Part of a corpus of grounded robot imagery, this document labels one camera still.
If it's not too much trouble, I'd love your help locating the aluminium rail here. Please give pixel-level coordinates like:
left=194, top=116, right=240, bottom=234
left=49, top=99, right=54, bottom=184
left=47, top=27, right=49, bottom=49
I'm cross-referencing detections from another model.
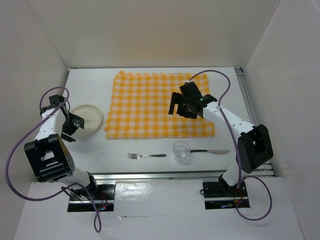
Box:
left=92, top=170, right=224, bottom=181
left=235, top=68, right=274, bottom=173

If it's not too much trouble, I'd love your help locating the aluminium front rail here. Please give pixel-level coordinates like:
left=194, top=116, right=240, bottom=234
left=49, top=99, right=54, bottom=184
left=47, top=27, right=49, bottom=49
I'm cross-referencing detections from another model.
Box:
left=92, top=170, right=224, bottom=181

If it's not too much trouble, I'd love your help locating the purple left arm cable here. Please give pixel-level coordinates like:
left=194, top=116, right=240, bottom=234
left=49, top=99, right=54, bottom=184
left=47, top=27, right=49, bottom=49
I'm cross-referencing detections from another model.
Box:
left=4, top=86, right=109, bottom=233

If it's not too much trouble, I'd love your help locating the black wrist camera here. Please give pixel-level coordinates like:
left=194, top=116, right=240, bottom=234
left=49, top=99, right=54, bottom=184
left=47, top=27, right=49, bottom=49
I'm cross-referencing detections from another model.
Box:
left=49, top=94, right=65, bottom=108
left=179, top=81, right=202, bottom=101

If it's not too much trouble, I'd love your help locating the aluminium right side rail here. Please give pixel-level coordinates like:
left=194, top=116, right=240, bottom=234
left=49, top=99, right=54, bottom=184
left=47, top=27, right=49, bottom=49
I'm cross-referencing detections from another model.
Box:
left=235, top=68, right=274, bottom=173

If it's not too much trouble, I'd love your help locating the yellow white checkered cloth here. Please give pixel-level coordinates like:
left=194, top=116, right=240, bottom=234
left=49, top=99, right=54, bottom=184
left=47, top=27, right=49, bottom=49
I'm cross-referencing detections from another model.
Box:
left=104, top=70, right=215, bottom=140

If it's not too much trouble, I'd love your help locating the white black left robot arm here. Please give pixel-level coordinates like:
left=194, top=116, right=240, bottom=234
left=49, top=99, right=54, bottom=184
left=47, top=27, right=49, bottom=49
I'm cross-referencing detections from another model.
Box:
left=24, top=106, right=99, bottom=200

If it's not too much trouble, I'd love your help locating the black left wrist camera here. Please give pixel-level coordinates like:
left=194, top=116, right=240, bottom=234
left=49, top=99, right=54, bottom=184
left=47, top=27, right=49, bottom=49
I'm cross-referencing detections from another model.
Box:
left=49, top=94, right=65, bottom=108

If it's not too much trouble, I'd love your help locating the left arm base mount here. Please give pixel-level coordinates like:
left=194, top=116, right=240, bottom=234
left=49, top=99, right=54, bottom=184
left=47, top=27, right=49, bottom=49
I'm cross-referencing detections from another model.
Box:
left=67, top=183, right=116, bottom=213

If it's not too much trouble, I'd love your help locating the silver table knife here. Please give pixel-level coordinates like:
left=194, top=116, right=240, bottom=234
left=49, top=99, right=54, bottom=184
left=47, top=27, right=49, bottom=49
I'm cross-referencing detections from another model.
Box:
left=190, top=149, right=230, bottom=155

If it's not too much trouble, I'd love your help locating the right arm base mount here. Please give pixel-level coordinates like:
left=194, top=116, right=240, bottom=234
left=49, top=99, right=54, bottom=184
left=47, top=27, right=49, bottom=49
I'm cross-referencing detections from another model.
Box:
left=199, top=177, right=250, bottom=210

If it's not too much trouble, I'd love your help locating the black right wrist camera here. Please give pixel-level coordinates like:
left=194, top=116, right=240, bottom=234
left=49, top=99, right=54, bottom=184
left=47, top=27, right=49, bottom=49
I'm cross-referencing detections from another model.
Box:
left=179, top=81, right=202, bottom=101

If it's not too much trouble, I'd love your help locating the cream round plate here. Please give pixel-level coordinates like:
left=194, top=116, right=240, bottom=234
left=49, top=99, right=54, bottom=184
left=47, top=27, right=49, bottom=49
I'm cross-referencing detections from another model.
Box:
left=71, top=104, right=103, bottom=137

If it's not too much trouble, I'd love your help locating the clear plastic cup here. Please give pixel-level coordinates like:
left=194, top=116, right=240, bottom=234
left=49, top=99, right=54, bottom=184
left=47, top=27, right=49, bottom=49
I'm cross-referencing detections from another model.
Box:
left=172, top=141, right=191, bottom=164

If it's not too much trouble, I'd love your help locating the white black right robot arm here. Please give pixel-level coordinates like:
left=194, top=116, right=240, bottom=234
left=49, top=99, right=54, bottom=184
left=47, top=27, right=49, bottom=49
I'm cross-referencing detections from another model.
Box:
left=168, top=92, right=274, bottom=196

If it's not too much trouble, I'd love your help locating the silver fork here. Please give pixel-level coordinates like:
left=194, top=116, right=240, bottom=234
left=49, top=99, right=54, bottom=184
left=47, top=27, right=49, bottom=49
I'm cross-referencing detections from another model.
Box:
left=127, top=153, right=167, bottom=160

